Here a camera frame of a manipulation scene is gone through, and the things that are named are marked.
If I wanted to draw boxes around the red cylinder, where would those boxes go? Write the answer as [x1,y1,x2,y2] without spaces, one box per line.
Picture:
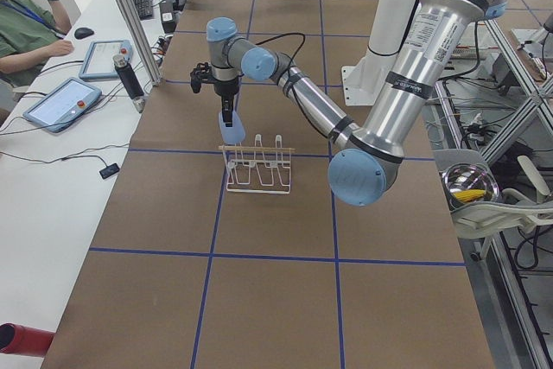
[1,323,55,358]

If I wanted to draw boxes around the light blue plastic cup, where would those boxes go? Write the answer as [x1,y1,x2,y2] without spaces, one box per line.
[218,111,246,145]

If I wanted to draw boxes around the person in green shirt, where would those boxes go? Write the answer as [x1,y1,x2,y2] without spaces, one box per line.
[1,0,72,87]

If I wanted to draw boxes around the white pot with corn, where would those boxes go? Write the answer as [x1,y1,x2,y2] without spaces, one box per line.
[442,162,500,211]

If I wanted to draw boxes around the black computer mouse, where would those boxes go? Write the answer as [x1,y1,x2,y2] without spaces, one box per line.
[74,27,95,40]

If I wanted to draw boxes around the white wire cup holder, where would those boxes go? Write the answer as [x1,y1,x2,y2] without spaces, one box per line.
[219,134,296,194]

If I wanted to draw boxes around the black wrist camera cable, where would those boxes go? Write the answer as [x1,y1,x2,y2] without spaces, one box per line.
[232,32,329,137]

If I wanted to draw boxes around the teach pendant tablet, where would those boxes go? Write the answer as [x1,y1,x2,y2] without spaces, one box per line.
[23,78,101,133]
[79,40,133,81]

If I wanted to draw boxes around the small black puck device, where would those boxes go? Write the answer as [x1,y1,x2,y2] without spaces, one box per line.
[99,163,120,180]

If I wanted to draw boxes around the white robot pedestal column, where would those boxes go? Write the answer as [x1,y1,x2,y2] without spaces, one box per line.
[341,0,418,106]

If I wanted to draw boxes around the lower teach pendant tablet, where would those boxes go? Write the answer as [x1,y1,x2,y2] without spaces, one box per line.
[23,78,101,133]

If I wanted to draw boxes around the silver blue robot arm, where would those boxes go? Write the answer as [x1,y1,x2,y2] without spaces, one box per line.
[192,0,505,206]

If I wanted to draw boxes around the black water bottle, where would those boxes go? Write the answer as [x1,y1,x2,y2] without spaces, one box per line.
[112,54,144,100]

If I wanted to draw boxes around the upper teach pendant tablet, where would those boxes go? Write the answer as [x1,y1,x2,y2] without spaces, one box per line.
[79,40,133,81]

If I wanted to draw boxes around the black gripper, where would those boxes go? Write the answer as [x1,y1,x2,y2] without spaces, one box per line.
[213,77,238,127]

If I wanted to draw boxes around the aluminium frame post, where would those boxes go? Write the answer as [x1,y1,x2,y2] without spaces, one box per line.
[116,0,162,86]

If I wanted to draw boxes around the person's left hand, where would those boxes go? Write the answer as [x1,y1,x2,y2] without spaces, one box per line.
[47,40,74,57]

